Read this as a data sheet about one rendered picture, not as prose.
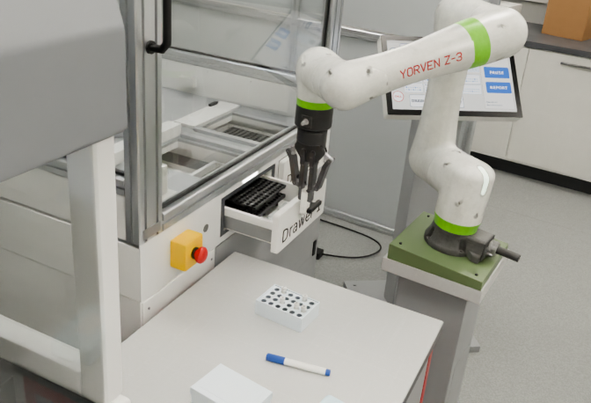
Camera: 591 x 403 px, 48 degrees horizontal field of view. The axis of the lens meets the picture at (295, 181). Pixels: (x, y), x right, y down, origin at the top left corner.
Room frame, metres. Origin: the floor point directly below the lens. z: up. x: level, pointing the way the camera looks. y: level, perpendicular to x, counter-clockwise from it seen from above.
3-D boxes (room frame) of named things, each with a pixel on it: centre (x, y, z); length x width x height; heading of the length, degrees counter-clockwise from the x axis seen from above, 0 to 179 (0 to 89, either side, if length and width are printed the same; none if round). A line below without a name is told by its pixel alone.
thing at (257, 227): (1.68, 0.17, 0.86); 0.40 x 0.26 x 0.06; 65
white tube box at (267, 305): (1.29, -0.01, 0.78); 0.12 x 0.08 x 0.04; 62
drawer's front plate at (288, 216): (1.60, -0.02, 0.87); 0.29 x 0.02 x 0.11; 155
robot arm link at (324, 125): (1.55, -0.03, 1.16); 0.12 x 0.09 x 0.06; 155
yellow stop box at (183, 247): (1.35, 0.24, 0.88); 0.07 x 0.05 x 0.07; 155
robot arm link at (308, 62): (1.55, -0.04, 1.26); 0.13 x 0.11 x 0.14; 26
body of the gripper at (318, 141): (1.56, -0.03, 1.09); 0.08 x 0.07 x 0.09; 65
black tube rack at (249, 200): (1.68, 0.16, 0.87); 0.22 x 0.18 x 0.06; 65
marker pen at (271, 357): (1.11, -0.04, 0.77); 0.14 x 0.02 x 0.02; 75
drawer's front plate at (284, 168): (1.94, -0.02, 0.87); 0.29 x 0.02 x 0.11; 155
